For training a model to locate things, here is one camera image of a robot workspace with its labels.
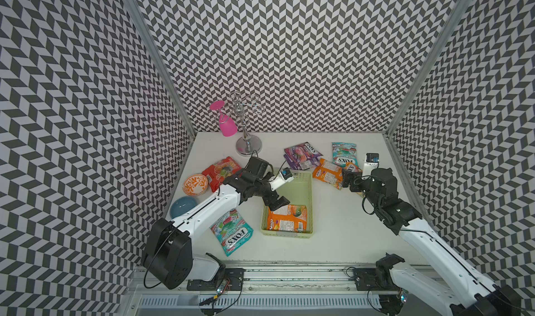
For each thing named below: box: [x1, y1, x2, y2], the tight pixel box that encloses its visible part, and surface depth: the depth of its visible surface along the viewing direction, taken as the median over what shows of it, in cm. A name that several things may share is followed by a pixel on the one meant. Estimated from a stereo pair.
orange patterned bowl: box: [182, 173, 209, 197], surface depth 96 cm
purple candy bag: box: [283, 141, 324, 171], surface depth 107 cm
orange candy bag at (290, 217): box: [266, 203, 308, 232], surface depth 87 cm
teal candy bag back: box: [331, 141, 359, 168], surface depth 110 cm
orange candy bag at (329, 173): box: [312, 158, 344, 191], surface depth 101 cm
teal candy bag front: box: [210, 208, 254, 257], surface depth 83 cm
